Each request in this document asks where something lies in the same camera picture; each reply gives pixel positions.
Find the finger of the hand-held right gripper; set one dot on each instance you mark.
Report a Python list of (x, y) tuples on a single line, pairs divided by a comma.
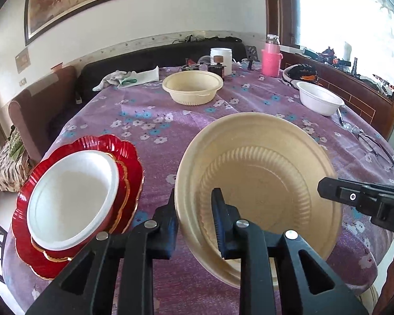
[(348, 193)]

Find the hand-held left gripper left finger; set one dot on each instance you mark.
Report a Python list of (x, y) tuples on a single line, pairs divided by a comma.
[(169, 223)]

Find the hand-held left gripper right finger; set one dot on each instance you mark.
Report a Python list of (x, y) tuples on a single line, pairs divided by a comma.
[(218, 223)]

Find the small red gold-rimmed plate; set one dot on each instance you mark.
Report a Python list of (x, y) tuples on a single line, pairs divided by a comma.
[(110, 218)]

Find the cream paper plate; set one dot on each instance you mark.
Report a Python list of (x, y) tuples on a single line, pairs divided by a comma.
[(266, 177)]

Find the large red scalloped plate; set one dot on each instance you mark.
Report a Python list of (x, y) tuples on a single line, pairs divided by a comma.
[(128, 151)]

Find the white bowl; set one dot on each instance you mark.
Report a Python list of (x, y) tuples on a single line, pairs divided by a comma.
[(72, 200), (318, 100)]

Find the deep cream bowl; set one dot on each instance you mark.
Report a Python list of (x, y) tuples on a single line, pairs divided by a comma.
[(192, 87)]

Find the eyeglasses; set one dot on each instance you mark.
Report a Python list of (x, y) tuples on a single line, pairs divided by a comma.
[(376, 149)]

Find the purple floral tablecloth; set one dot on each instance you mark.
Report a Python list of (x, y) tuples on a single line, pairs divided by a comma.
[(170, 128)]

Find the brown tiled window ledge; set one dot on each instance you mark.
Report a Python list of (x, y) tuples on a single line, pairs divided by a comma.
[(354, 95)]

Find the white paper sheet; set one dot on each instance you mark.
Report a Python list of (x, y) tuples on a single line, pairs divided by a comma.
[(146, 75)]

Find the pink sleeved bottle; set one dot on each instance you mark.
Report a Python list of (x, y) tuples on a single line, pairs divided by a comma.
[(271, 60)]

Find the small dark bottle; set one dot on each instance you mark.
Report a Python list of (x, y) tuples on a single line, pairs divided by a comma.
[(217, 69)]

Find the white cloth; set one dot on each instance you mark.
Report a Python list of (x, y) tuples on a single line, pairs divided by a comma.
[(113, 78)]

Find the white plastic jar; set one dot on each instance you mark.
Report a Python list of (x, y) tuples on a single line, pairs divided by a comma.
[(221, 57)]

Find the black phone stand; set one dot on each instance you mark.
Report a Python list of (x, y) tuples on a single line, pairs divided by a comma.
[(252, 57)]

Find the black sofa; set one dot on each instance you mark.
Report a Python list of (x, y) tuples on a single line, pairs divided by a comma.
[(124, 62)]

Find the patterned brown blanket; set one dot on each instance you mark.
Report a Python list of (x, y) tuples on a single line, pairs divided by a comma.
[(8, 174)]

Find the brown armchair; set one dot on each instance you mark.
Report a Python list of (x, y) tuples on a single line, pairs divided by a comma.
[(39, 111)]

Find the green patterned cushion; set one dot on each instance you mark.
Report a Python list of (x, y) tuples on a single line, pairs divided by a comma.
[(15, 142)]

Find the framed horse painting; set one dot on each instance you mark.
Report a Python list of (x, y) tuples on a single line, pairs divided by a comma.
[(85, 3)]

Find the wooden window frame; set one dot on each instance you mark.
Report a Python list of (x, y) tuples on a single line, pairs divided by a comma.
[(282, 10)]

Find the wall switch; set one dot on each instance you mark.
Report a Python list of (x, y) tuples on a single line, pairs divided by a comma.
[(22, 81)]

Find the wall plaque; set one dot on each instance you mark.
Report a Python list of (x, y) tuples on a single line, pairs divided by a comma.
[(23, 60)]

